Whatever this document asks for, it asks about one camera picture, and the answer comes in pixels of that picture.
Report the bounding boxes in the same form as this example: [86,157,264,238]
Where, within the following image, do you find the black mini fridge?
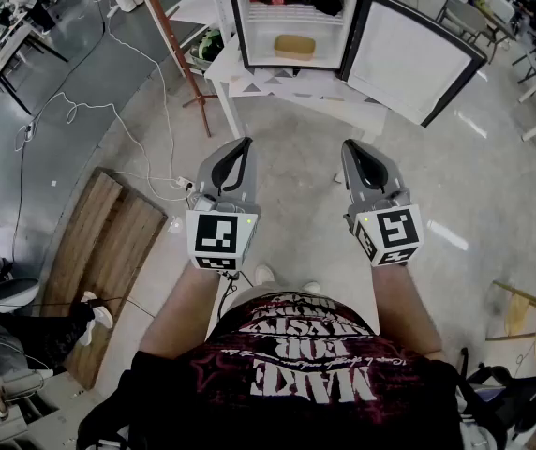
[227,0,488,128]

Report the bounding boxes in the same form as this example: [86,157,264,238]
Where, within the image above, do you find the white metal shelf rack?
[148,0,236,74]

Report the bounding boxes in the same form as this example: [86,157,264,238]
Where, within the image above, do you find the wooden pallet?
[40,166,169,391]

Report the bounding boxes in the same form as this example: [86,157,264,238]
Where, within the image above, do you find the person's printed black shirt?
[78,291,508,450]

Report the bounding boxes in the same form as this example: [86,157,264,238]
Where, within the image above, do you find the black office chair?
[464,363,536,440]

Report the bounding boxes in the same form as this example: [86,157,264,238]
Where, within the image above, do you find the white cable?
[14,0,194,201]

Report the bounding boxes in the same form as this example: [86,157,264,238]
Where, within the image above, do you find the person's right forearm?
[370,262,445,358]

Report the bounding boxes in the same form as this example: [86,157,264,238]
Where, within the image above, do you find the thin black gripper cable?
[218,269,255,321]

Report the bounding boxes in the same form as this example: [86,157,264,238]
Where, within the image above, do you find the white wire fridge shelf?
[247,5,344,25]

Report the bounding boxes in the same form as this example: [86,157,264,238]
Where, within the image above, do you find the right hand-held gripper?
[341,138,424,268]

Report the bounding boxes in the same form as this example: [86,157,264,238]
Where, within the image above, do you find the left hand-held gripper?
[186,137,262,272]

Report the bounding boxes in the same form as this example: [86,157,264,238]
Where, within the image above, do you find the person's left forearm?
[139,260,231,360]

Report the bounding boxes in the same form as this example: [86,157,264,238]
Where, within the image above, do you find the green black helmet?
[190,29,225,60]

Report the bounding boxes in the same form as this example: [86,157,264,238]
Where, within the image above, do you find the triangle patterned mat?
[228,66,381,107]

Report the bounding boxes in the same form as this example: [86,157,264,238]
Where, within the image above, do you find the brown wooden coat rack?
[134,0,220,138]

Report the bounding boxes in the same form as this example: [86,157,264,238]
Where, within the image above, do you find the white desk black legs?
[0,21,70,116]

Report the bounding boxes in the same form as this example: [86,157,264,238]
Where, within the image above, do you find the grey shell chair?
[0,277,42,316]

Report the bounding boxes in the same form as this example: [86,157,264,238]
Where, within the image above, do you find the white table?
[204,35,389,144]

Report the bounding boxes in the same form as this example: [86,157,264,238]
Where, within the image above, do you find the person's left shoe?
[254,263,276,286]

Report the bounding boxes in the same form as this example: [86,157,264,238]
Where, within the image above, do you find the grey dining chair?
[436,0,489,41]

